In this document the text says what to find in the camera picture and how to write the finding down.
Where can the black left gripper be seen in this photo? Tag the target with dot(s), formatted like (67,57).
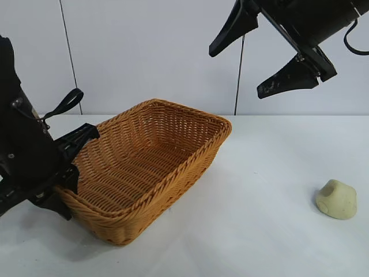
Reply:
(29,150)

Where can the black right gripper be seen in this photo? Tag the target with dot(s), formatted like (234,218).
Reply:
(311,20)

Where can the brown woven wicker basket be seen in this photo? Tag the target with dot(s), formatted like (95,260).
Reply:
(144,173)

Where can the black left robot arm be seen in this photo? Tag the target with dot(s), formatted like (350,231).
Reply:
(8,69)

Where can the pale yellow egg yolk pastry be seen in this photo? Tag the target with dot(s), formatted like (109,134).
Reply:
(340,202)

